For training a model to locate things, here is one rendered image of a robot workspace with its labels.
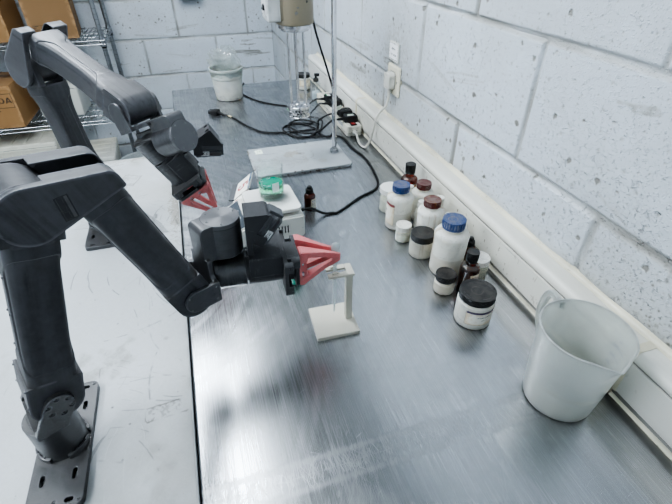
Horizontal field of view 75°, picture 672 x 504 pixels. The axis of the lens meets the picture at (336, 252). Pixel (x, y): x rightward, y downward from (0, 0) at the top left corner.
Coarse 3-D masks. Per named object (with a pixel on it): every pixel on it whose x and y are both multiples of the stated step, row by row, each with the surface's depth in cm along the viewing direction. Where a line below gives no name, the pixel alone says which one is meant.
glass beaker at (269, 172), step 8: (264, 160) 102; (272, 160) 102; (256, 168) 98; (264, 168) 103; (272, 168) 103; (280, 168) 99; (264, 176) 98; (272, 176) 98; (280, 176) 100; (264, 184) 100; (272, 184) 100; (280, 184) 101; (264, 192) 101; (272, 192) 101; (280, 192) 102; (264, 200) 102; (272, 200) 102
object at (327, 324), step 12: (348, 264) 78; (336, 276) 75; (348, 276) 76; (348, 288) 79; (348, 300) 80; (312, 312) 85; (324, 312) 85; (336, 312) 85; (348, 312) 82; (324, 324) 82; (336, 324) 82; (348, 324) 82; (324, 336) 80; (336, 336) 80
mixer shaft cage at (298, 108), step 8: (288, 40) 118; (296, 40) 120; (304, 40) 119; (288, 48) 120; (296, 48) 121; (304, 48) 120; (288, 56) 121; (296, 56) 122; (304, 56) 121; (288, 64) 122; (296, 64) 123; (304, 64) 123; (296, 72) 125; (304, 72) 124; (296, 80) 126; (304, 80) 125; (296, 88) 130; (304, 88) 127; (304, 96) 128; (288, 104) 131; (296, 104) 129; (304, 104) 129; (296, 112) 129; (304, 112) 129
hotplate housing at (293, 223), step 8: (240, 200) 107; (240, 208) 104; (288, 216) 101; (296, 216) 101; (288, 224) 101; (296, 224) 102; (304, 224) 103; (288, 232) 102; (296, 232) 103; (304, 232) 105; (288, 240) 104
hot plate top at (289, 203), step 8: (248, 192) 106; (256, 192) 106; (288, 192) 106; (248, 200) 103; (256, 200) 103; (280, 200) 103; (288, 200) 103; (296, 200) 103; (280, 208) 100; (288, 208) 100; (296, 208) 100
